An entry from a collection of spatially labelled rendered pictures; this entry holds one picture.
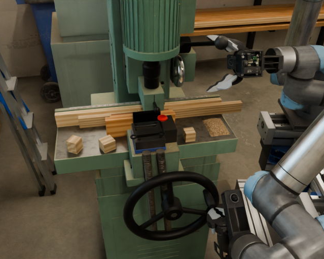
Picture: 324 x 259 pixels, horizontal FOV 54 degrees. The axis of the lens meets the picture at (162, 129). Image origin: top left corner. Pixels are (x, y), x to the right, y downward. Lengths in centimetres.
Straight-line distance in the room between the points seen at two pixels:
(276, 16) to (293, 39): 230
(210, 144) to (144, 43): 39
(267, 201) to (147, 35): 54
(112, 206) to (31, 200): 109
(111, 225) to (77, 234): 71
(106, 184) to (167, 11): 58
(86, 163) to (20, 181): 136
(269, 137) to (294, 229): 81
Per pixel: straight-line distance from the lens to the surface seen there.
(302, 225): 67
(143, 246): 140
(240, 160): 242
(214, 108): 118
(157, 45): 93
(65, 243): 193
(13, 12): 344
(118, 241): 135
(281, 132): 144
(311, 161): 69
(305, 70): 100
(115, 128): 105
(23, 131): 188
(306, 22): 125
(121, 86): 127
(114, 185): 110
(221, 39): 82
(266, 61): 93
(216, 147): 109
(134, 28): 93
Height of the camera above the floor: 155
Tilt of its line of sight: 36 degrees down
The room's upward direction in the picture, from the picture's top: 1 degrees clockwise
